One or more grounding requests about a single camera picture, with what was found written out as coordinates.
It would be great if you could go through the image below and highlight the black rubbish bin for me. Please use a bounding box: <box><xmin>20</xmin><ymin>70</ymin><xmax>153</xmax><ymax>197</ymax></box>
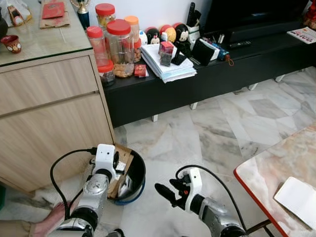
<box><xmin>106</xmin><ymin>146</ymin><xmax>147</xmax><ymax>206</ymax></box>

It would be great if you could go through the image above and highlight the brown cardboard piece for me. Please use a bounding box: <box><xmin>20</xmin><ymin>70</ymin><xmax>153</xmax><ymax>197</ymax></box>
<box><xmin>107</xmin><ymin>144</ymin><xmax>135</xmax><ymax>199</ymax></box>

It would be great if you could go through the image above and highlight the light wooden cabinet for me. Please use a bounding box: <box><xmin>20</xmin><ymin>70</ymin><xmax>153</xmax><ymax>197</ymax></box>
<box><xmin>0</xmin><ymin>0</ymin><xmax>117</xmax><ymax>194</ymax></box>

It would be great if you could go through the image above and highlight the black metal table leg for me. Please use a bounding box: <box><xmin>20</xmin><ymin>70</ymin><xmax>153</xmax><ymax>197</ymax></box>
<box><xmin>244</xmin><ymin>219</ymin><xmax>273</xmax><ymax>236</ymax></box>

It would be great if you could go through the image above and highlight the short plastic jar red lid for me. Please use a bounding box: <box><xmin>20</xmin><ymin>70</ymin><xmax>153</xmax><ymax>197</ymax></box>
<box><xmin>97</xmin><ymin>59</ymin><xmax>116</xmax><ymax>88</ymax></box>

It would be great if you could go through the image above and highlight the small red box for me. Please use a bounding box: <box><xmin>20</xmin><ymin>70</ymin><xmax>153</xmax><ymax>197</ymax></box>
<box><xmin>133</xmin><ymin>64</ymin><xmax>148</xmax><ymax>79</ymax></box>

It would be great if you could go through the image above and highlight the person's bare foot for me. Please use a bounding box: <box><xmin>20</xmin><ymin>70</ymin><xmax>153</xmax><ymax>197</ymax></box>
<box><xmin>0</xmin><ymin>201</ymin><xmax>68</xmax><ymax>237</ymax></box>

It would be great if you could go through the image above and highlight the white paper stack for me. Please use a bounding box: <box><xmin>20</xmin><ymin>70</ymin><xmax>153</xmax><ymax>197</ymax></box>
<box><xmin>140</xmin><ymin>43</ymin><xmax>198</xmax><ymax>83</ymax></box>

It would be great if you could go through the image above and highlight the black TV console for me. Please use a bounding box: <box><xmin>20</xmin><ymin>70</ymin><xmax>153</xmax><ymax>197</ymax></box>
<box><xmin>102</xmin><ymin>31</ymin><xmax>316</xmax><ymax>129</ymax></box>

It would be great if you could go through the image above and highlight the large plastic jar red lid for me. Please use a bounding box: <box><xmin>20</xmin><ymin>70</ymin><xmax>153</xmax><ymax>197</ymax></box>
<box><xmin>106</xmin><ymin>19</ymin><xmax>135</xmax><ymax>79</ymax></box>

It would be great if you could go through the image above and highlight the white flattened cardboard box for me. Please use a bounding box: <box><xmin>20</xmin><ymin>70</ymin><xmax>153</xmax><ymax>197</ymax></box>
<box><xmin>274</xmin><ymin>176</ymin><xmax>316</xmax><ymax>231</ymax></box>

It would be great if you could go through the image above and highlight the slim plastic jar red lid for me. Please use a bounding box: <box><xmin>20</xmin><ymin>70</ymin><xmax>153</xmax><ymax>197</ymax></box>
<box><xmin>86</xmin><ymin>26</ymin><xmax>110</xmax><ymax>67</ymax></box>

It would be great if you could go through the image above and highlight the small dark jar red lid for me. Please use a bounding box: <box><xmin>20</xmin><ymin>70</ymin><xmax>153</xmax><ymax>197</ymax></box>
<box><xmin>158</xmin><ymin>41</ymin><xmax>175</xmax><ymax>67</ymax></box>

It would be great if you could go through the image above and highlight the black phone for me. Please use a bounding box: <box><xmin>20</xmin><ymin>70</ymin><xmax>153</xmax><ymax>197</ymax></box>
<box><xmin>170</xmin><ymin>49</ymin><xmax>188</xmax><ymax>66</ymax></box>

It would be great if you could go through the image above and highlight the small white figurine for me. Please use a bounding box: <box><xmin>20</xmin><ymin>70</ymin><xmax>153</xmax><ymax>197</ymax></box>
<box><xmin>139</xmin><ymin>30</ymin><xmax>149</xmax><ymax>45</ymax></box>

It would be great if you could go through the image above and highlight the black box with white label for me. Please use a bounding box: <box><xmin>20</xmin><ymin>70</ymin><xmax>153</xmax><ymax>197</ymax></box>
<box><xmin>191</xmin><ymin>38</ymin><xmax>221</xmax><ymax>66</ymax></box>

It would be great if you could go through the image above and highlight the orange round figurine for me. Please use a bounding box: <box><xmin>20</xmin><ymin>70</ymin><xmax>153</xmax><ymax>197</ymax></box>
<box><xmin>159</xmin><ymin>24</ymin><xmax>177</xmax><ymax>44</ymax></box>

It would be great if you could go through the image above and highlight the plastic jar orange lid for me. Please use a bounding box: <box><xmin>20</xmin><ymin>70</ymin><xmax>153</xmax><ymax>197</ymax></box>
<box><xmin>123</xmin><ymin>15</ymin><xmax>142</xmax><ymax>63</ymax></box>

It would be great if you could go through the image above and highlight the dark blue trophy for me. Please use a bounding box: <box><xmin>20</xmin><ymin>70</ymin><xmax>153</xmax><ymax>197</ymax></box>
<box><xmin>71</xmin><ymin>0</ymin><xmax>92</xmax><ymax>29</ymax></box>

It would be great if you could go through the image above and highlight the white holder with remotes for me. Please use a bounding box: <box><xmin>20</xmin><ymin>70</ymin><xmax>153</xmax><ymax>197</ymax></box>
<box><xmin>186</xmin><ymin>2</ymin><xmax>203</xmax><ymax>44</ymax></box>

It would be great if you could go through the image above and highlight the brown paper envelope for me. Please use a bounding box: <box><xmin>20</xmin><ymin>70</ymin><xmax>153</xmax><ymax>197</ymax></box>
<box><xmin>39</xmin><ymin>10</ymin><xmax>71</xmax><ymax>29</ymax></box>

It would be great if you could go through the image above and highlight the black remote control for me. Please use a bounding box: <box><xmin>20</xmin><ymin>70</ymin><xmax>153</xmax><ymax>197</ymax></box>
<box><xmin>228</xmin><ymin>40</ymin><xmax>252</xmax><ymax>49</ymax></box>

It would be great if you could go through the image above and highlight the small red mug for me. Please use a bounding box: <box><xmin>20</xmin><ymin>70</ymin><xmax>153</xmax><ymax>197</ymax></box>
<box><xmin>0</xmin><ymin>35</ymin><xmax>23</xmax><ymax>54</ymax></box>

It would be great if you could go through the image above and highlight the red packet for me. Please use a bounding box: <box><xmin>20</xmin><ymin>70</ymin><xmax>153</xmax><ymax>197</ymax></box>
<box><xmin>41</xmin><ymin>1</ymin><xmax>66</xmax><ymax>20</ymax></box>

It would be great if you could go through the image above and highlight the red white magazine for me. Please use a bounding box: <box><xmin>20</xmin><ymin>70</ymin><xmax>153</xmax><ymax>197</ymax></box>
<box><xmin>287</xmin><ymin>27</ymin><xmax>316</xmax><ymax>45</ymax></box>

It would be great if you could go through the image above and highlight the red festive doll figurine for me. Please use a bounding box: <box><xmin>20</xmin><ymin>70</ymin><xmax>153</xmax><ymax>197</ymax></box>
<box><xmin>303</xmin><ymin>4</ymin><xmax>316</xmax><ymax>30</ymax></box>

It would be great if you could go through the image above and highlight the black soundbar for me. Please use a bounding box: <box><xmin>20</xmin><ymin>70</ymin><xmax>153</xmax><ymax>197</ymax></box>
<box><xmin>225</xmin><ymin>20</ymin><xmax>303</xmax><ymax>43</ymax></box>

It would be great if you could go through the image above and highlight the clear plastic snack bag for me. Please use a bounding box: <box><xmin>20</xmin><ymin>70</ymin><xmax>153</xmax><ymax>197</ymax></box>
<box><xmin>0</xmin><ymin>0</ymin><xmax>33</xmax><ymax>28</ymax></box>

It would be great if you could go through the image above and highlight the black television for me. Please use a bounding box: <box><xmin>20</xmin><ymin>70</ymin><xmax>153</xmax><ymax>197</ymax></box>
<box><xmin>203</xmin><ymin>0</ymin><xmax>311</xmax><ymax>34</ymax></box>

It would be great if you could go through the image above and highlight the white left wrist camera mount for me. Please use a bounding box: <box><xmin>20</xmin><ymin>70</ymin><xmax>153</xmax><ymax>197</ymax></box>
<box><xmin>94</xmin><ymin>144</ymin><xmax>118</xmax><ymax>173</ymax></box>

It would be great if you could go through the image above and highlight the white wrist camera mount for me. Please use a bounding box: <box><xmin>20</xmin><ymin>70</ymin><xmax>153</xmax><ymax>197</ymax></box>
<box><xmin>94</xmin><ymin>144</ymin><xmax>118</xmax><ymax>173</ymax></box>
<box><xmin>186</xmin><ymin>167</ymin><xmax>203</xmax><ymax>200</ymax></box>

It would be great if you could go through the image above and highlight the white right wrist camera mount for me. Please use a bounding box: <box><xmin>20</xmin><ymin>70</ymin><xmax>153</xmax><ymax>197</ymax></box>
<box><xmin>186</xmin><ymin>167</ymin><xmax>203</xmax><ymax>200</ymax></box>

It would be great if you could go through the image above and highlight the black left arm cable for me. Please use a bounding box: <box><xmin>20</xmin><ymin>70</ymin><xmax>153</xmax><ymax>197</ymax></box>
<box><xmin>49</xmin><ymin>147</ymin><xmax>98</xmax><ymax>220</ymax></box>

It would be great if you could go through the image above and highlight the blue item with brown strap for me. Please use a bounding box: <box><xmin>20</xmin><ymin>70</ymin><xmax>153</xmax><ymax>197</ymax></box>
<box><xmin>216</xmin><ymin>43</ymin><xmax>236</xmax><ymax>67</ymax></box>

